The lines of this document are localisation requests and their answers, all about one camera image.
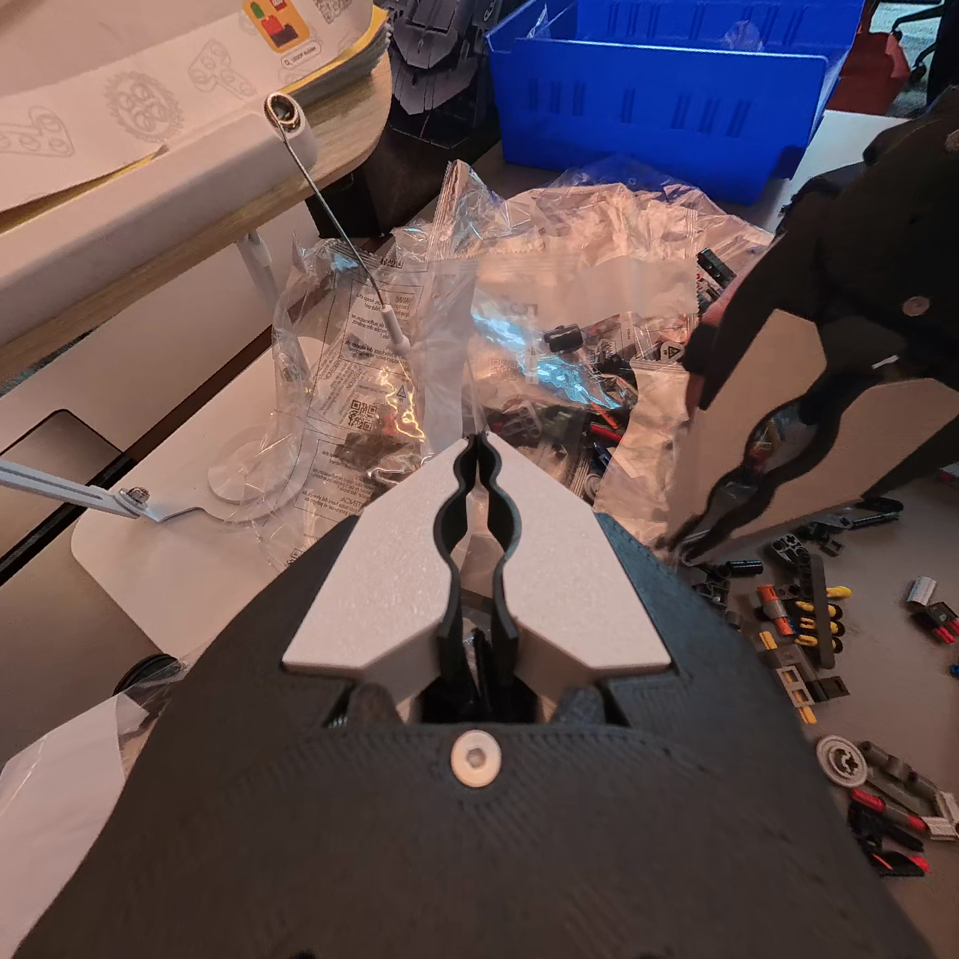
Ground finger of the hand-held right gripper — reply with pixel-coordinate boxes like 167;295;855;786
666;310;832;556
676;377;959;564

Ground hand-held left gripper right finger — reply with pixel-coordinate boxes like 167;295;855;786
479;432;675;712

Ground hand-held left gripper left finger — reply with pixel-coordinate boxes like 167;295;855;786
280;432;478;712

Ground black toy assembly orange connectors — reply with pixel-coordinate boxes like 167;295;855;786
695;248;740;306

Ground clear bag with printed warnings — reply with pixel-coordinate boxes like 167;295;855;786
272;232;440;575

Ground large dark toy set box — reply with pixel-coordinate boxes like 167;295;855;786
304;0;505;237

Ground toy set instruction booklet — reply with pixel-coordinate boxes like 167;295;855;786
0;0;392;215

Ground short black toy beam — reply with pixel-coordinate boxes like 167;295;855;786
831;498;906;532

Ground cluster of grey toy connectors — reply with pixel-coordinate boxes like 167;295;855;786
795;521;847;558

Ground short grey toy beam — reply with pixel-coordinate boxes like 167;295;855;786
766;536;815;576

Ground dark toy beam yellow pins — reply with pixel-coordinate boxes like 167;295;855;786
792;555;853;673

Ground orange and grey toy pin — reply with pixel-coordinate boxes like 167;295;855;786
757;586;793;639

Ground grey black toy block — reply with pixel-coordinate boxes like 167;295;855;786
757;633;852;725

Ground blue plastic bin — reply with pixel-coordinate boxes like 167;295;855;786
524;0;867;151
487;36;829;207

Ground grey round toy pulley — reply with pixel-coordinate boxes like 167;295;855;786
815;736;872;788

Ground grey toy connector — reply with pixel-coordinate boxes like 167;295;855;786
862;743;942;816

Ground red and grey toy pins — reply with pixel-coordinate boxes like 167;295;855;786
851;787;930;836

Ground black toy piece red stripe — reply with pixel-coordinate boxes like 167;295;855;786
851;816;932;878

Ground wooden book stand white legs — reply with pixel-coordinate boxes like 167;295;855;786
0;53;414;664

